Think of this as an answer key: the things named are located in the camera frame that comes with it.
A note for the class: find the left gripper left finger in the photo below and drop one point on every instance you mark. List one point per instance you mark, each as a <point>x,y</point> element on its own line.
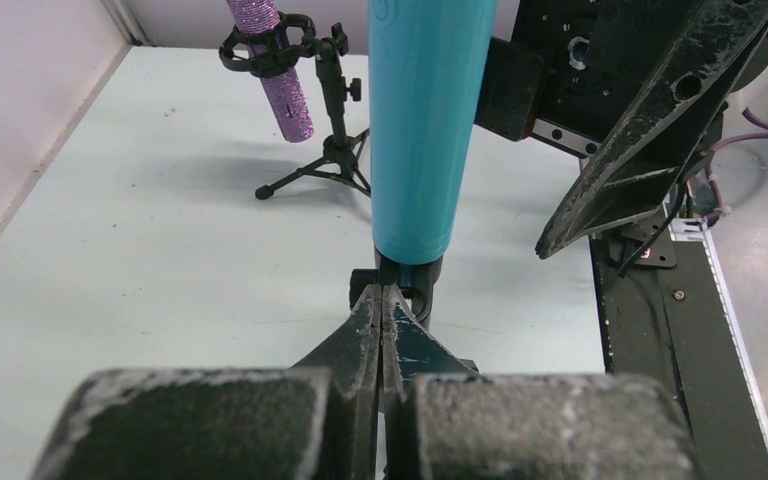
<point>315,420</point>

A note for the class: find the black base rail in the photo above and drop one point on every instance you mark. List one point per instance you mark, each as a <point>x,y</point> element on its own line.
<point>671,318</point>

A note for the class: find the tall black tripod stand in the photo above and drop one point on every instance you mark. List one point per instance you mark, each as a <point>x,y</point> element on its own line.
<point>416,283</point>

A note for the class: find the purple glitter microphone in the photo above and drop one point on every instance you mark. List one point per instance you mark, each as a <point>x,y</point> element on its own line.
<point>258,45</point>

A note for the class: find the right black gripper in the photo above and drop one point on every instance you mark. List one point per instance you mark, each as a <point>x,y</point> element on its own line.
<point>634,84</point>

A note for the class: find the blue microphone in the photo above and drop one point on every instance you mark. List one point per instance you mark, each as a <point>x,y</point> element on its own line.
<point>426,61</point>

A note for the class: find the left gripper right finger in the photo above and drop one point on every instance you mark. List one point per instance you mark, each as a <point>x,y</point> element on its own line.
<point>445,421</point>

